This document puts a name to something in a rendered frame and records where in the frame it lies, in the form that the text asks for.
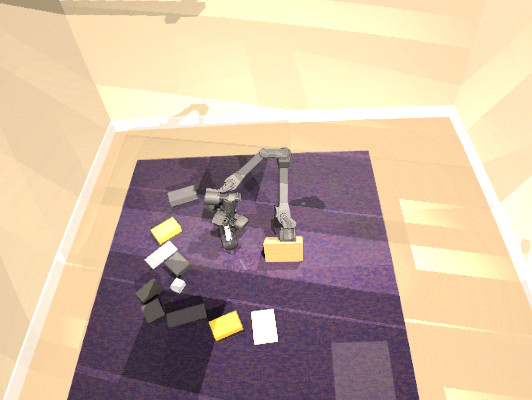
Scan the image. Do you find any white cube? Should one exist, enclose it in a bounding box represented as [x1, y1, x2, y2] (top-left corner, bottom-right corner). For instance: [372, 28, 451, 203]
[170, 278, 186, 294]

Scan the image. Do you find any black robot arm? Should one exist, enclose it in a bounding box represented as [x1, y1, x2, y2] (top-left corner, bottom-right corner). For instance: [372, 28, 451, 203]
[204, 147, 297, 242]

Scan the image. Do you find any white flat bar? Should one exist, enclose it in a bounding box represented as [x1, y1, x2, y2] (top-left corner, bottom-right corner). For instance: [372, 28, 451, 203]
[145, 242, 178, 269]

